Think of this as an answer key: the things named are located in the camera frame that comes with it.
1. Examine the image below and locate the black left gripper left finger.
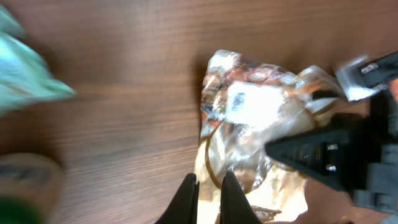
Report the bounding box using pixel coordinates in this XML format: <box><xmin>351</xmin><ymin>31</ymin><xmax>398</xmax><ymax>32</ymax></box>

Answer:
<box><xmin>155</xmin><ymin>173</ymin><xmax>200</xmax><ymax>224</ymax></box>

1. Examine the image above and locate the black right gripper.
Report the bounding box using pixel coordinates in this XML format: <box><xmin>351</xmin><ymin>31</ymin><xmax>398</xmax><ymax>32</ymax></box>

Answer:
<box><xmin>265</xmin><ymin>52</ymin><xmax>397</xmax><ymax>214</ymax></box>

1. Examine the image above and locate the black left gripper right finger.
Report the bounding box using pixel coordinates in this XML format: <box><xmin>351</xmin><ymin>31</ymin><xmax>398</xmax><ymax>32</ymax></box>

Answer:
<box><xmin>220</xmin><ymin>171</ymin><xmax>262</xmax><ymax>224</ymax></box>

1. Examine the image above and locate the clear brown snack bag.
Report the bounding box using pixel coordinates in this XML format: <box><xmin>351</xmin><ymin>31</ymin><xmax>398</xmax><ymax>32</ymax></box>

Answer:
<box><xmin>194</xmin><ymin>50</ymin><xmax>344</xmax><ymax>223</ymax></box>

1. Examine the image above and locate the green lid plastic jar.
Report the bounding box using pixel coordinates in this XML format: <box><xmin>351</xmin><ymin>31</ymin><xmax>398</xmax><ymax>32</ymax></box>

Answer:
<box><xmin>1</xmin><ymin>153</ymin><xmax>64</xmax><ymax>224</ymax></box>

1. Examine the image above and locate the teal wet wipes pack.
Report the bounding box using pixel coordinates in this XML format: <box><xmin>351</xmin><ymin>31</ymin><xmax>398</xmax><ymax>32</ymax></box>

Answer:
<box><xmin>1</xmin><ymin>6</ymin><xmax>75</xmax><ymax>116</ymax></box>

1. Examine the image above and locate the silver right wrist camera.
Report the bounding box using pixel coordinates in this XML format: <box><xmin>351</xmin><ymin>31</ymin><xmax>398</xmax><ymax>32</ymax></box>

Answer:
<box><xmin>333</xmin><ymin>55</ymin><xmax>378</xmax><ymax>102</ymax></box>

